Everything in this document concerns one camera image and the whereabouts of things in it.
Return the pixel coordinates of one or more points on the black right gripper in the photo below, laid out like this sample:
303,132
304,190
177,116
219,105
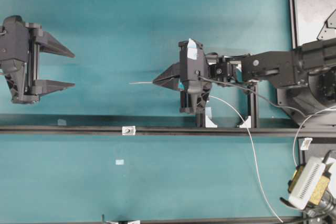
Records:
192,66

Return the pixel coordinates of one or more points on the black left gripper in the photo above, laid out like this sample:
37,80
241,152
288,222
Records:
20,44

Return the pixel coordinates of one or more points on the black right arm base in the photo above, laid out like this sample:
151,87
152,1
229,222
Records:
317,95

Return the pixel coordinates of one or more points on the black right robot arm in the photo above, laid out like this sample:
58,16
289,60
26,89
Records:
307,73

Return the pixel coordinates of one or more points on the blue tape on table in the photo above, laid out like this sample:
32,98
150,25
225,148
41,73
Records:
119,162

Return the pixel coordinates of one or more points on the white label tag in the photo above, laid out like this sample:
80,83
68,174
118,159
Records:
306,143

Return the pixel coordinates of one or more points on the white ventilated power adapter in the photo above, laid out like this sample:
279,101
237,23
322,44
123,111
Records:
311,182

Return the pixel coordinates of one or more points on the blue tape near rail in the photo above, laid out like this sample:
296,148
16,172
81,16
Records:
61,122

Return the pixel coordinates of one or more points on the white bracket with hole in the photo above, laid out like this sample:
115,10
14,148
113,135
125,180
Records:
128,130

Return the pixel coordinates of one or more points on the long black aluminium rail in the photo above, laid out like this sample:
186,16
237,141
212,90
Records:
145,130

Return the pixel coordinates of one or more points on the black aluminium square frame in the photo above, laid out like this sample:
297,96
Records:
253,108

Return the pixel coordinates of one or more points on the black rail at bottom edge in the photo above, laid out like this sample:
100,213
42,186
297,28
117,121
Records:
226,220

